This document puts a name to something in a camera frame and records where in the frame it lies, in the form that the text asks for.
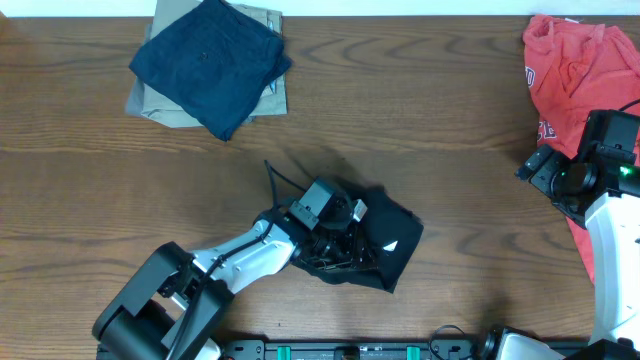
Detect black t-shirt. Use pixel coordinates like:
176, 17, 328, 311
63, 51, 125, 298
292, 185, 424, 293

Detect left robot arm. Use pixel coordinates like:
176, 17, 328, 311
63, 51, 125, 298
92, 199, 380, 359

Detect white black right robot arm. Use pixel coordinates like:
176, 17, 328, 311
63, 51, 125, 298
516, 145, 639, 359

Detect red t-shirt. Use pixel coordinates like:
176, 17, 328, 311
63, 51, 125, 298
521, 13, 640, 286

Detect folded navy blue shorts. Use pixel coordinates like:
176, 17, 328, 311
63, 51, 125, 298
129, 0, 292, 141

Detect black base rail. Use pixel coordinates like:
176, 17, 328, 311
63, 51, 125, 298
221, 338, 477, 360

